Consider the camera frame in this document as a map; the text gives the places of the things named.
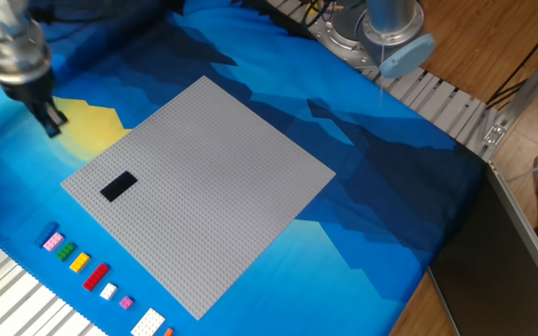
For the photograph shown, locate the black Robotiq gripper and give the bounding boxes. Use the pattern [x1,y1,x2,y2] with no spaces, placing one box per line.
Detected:
[0,67,70,140]

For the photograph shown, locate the black Lego plate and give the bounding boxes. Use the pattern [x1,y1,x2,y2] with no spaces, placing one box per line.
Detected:
[99,170,139,203]

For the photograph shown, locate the blue Lego brick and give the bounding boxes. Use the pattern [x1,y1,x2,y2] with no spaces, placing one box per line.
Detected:
[35,220,60,247]

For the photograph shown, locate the pink Lego brick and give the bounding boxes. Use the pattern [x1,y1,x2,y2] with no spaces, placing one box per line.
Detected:
[42,231,65,253]

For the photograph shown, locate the green Lego brick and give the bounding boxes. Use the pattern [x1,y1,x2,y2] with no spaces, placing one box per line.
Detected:
[55,242,78,262]

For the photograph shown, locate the yellow Lego brick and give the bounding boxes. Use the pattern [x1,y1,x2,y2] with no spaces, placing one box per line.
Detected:
[68,251,92,274]

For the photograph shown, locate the red Lego brick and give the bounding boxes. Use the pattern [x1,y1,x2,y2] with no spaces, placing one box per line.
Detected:
[81,262,111,293]

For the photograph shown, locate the large grey Lego baseplate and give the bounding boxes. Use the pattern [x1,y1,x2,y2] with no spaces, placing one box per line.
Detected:
[60,75,337,321]

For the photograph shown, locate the small white Lego brick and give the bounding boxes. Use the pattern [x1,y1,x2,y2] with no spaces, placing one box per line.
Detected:
[98,282,119,301]

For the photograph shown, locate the large white Lego plate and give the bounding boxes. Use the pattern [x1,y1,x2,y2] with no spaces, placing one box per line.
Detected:
[130,307,167,336]

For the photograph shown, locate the blue mountain print cloth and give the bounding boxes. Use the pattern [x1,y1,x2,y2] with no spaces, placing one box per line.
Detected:
[0,0,488,336]

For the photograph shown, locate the black flat panel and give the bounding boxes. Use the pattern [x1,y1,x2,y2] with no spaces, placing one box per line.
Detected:
[430,162,538,336]

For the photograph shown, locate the black looped base cable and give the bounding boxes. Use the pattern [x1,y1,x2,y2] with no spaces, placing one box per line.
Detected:
[299,0,345,24]

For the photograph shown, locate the black floor cables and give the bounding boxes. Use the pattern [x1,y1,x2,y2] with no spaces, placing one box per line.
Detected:
[486,21,538,107]

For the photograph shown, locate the aluminium beam with corner bracket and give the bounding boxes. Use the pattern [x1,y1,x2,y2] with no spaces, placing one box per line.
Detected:
[481,32,538,162]

